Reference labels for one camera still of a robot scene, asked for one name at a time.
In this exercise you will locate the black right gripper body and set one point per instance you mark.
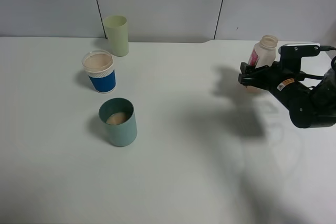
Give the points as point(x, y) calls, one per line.
point(281, 84)

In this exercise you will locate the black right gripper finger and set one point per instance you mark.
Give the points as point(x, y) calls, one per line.
point(254, 80)
point(246, 68)

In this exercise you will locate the pink label drink bottle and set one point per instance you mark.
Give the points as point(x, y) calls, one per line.
point(264, 52)

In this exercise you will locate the teal green plastic cup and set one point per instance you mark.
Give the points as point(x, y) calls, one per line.
point(118, 118)

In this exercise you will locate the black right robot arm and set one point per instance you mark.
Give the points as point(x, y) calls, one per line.
point(309, 99)

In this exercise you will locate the pale green tall cup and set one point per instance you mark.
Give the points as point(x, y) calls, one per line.
point(116, 28)

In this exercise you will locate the blue sleeved paper cup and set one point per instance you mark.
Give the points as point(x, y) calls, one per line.
point(99, 67)

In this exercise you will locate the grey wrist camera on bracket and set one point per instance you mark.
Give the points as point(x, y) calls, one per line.
point(291, 55)

